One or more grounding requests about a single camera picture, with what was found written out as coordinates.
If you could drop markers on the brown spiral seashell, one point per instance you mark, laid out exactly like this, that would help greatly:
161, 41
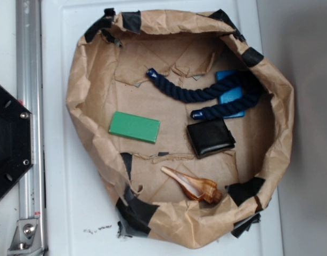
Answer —
197, 189

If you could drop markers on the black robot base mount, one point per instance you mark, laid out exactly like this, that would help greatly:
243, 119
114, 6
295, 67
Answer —
15, 141

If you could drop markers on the aluminium extrusion rail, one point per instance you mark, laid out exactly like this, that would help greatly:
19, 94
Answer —
32, 205

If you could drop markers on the brown paper taped bin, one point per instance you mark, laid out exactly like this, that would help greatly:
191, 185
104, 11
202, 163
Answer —
108, 74

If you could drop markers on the green rectangular block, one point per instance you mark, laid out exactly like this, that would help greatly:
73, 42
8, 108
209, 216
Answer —
134, 127

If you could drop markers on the black leather wallet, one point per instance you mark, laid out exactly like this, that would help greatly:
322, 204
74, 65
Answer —
210, 137

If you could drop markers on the blue rectangular block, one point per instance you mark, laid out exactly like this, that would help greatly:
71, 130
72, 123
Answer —
230, 95

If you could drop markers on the metal corner bracket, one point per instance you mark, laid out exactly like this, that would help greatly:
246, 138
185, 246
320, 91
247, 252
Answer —
27, 237

